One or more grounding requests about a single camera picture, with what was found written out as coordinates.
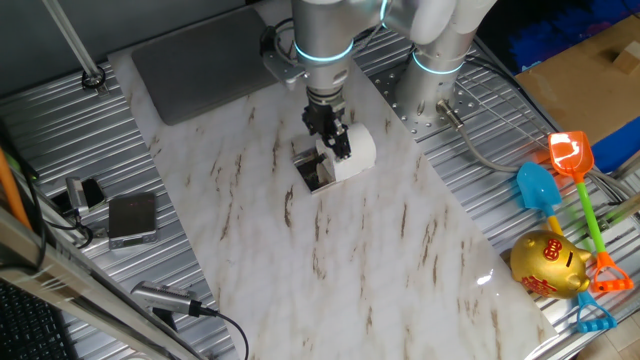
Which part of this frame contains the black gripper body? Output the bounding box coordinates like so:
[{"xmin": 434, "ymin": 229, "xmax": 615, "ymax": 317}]
[{"xmin": 301, "ymin": 97, "xmax": 348, "ymax": 139}]

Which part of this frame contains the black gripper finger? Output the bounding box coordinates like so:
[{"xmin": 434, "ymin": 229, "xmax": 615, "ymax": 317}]
[
  {"xmin": 333, "ymin": 122, "xmax": 353, "ymax": 160},
  {"xmin": 322, "ymin": 130, "xmax": 346, "ymax": 160}
]

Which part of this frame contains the white toilet paper roll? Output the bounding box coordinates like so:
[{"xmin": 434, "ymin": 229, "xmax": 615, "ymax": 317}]
[{"xmin": 314, "ymin": 122, "xmax": 377, "ymax": 184}]

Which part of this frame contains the chrome paper roll shelf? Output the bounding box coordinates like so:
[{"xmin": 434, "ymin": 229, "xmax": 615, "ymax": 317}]
[{"xmin": 290, "ymin": 135, "xmax": 351, "ymax": 195}]

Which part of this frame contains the marble pattern mat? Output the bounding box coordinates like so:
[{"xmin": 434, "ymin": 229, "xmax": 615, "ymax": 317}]
[{"xmin": 106, "ymin": 0, "xmax": 559, "ymax": 360}]

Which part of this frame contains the blue toy shovel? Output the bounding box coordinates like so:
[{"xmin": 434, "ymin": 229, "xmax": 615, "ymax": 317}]
[{"xmin": 515, "ymin": 161, "xmax": 619, "ymax": 335}]

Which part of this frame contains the silver digital kitchen scale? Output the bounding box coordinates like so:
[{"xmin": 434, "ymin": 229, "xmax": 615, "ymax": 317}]
[{"xmin": 107, "ymin": 191, "xmax": 160, "ymax": 251}]

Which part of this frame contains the brown cardboard box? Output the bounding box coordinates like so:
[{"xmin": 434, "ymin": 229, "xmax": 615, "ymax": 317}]
[{"xmin": 514, "ymin": 14, "xmax": 640, "ymax": 147}]

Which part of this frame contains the gold piggy bank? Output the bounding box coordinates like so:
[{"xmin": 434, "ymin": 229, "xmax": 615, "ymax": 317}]
[{"xmin": 509, "ymin": 229, "xmax": 593, "ymax": 301}]

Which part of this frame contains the thin metal rod stand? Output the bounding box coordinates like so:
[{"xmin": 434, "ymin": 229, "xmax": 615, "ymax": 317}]
[{"xmin": 41, "ymin": 0, "xmax": 109, "ymax": 97}]

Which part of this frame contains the blue plastic sheet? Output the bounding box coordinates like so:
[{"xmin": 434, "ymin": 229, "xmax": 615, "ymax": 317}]
[{"xmin": 589, "ymin": 116, "xmax": 640, "ymax": 174}]

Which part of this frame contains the pale wooden block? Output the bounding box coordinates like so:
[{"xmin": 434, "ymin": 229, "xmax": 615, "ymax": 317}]
[{"xmin": 611, "ymin": 40, "xmax": 640, "ymax": 77}]

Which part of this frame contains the orange pole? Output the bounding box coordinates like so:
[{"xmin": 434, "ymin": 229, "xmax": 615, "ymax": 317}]
[{"xmin": 0, "ymin": 146, "xmax": 34, "ymax": 232}]

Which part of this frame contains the black keyboard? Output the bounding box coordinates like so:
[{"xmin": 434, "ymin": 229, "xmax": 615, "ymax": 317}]
[{"xmin": 0, "ymin": 279, "xmax": 80, "ymax": 360}]

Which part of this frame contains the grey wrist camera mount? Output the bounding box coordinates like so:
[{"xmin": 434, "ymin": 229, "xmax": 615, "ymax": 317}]
[{"xmin": 261, "ymin": 49, "xmax": 310, "ymax": 92}]

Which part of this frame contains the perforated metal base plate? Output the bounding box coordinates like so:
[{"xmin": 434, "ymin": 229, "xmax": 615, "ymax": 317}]
[{"xmin": 369, "ymin": 58, "xmax": 482, "ymax": 142}]

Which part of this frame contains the grey cable with metal connector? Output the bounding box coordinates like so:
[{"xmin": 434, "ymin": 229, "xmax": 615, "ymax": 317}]
[{"xmin": 434, "ymin": 98, "xmax": 524, "ymax": 174}]

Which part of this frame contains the black camera cable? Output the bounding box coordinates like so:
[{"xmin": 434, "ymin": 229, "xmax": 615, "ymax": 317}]
[{"xmin": 192, "ymin": 301, "xmax": 251, "ymax": 360}]

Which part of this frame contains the orange toy shovel green handle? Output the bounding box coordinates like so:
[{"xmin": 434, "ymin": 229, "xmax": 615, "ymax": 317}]
[{"xmin": 547, "ymin": 130, "xmax": 636, "ymax": 294}]

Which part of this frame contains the silver camera with grille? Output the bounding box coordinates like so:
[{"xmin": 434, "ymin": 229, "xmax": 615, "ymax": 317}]
[{"xmin": 130, "ymin": 280, "xmax": 203, "ymax": 318}]

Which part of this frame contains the black camera bracket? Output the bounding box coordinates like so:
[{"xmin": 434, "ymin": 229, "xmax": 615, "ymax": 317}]
[{"xmin": 149, "ymin": 307, "xmax": 180, "ymax": 333}]

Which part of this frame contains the silver box camera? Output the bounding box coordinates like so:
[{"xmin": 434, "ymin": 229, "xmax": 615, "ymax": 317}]
[{"xmin": 64, "ymin": 176, "xmax": 92, "ymax": 215}]

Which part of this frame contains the aluminium frame beam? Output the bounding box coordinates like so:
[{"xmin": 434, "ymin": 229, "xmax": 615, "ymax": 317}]
[{"xmin": 0, "ymin": 206, "xmax": 202, "ymax": 360}]

